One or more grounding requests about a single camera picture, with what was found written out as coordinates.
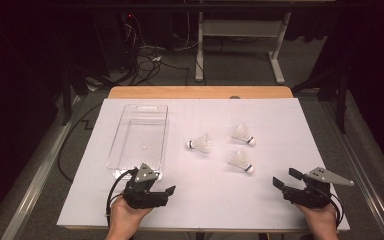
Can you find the dark round table grommet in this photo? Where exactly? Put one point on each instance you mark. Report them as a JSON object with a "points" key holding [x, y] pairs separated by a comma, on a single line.
{"points": [[235, 97]]}

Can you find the metal floor rail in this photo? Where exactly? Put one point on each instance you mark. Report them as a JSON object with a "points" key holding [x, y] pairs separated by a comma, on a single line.
{"points": [[366, 186], [36, 186]]}

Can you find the wooden table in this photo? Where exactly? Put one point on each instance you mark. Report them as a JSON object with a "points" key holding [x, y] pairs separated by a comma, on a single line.
{"points": [[196, 92]]}

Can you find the person's left hand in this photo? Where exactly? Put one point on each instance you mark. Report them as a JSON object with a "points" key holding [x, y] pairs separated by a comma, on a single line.
{"points": [[125, 218]]}

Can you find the white feather shuttlecock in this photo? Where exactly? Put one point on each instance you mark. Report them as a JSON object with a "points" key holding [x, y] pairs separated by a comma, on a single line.
{"points": [[201, 144], [242, 134], [240, 161]]}

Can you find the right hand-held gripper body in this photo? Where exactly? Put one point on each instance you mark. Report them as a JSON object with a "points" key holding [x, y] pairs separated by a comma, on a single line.
{"points": [[310, 196]]}

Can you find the dark computer tower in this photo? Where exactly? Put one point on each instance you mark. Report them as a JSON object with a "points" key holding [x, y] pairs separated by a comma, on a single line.
{"points": [[116, 40]]}

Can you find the clear plastic tray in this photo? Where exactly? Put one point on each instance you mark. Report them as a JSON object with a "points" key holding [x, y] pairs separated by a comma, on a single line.
{"points": [[140, 143]]}

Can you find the black stand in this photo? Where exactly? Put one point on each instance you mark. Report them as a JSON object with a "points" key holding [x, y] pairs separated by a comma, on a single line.
{"points": [[341, 106], [67, 100]]}

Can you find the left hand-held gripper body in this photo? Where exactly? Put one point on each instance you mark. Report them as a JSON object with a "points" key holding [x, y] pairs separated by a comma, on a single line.
{"points": [[143, 198]]}

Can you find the person's right hand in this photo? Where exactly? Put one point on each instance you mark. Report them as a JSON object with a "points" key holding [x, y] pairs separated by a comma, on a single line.
{"points": [[321, 223]]}

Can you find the white board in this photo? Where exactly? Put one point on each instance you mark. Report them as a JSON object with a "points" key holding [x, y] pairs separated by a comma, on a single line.
{"points": [[213, 206]]}

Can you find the white metal desk frame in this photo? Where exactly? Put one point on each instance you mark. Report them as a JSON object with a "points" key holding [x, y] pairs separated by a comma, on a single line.
{"points": [[240, 28]]}

